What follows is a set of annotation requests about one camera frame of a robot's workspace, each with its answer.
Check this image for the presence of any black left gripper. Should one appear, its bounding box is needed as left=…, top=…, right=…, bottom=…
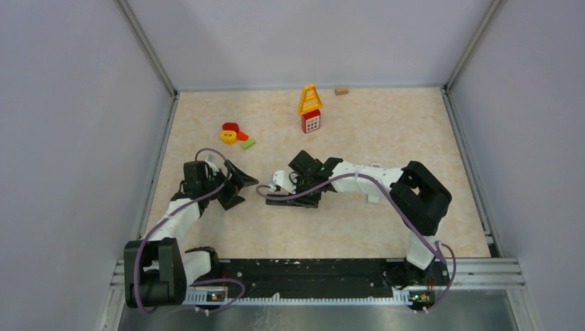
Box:
left=201, top=159, right=257, bottom=210

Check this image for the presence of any black TV remote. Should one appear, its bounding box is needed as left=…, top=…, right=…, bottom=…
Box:
left=266, top=193, right=321, bottom=208

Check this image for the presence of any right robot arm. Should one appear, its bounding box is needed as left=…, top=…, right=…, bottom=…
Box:
left=272, top=150, right=452, bottom=284

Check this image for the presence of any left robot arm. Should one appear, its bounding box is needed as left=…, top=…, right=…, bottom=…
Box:
left=123, top=160, right=259, bottom=310

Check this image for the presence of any green toy block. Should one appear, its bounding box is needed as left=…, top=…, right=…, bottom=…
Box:
left=241, top=138, right=256, bottom=150

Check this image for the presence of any yellow traffic light block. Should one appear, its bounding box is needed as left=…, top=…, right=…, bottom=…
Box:
left=220, top=130, right=239, bottom=145

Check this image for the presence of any orange triangular toy block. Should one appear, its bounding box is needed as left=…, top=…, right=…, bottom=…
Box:
left=237, top=131, right=250, bottom=141

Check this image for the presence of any red window toy block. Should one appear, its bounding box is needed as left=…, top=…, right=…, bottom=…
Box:
left=301, top=109, right=321, bottom=133

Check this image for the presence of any red rounded toy block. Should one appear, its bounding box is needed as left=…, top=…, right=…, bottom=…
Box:
left=222, top=122, right=240, bottom=133

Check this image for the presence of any small wooden cube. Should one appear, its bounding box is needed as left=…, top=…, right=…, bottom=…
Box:
left=335, top=86, right=349, bottom=96

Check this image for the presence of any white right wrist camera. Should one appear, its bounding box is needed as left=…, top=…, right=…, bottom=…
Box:
left=269, top=170, right=296, bottom=194

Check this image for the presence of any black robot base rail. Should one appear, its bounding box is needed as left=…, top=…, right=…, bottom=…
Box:
left=178, top=246, right=451, bottom=312

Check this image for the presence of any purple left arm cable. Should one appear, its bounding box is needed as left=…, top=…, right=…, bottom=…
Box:
left=130, top=148, right=248, bottom=316

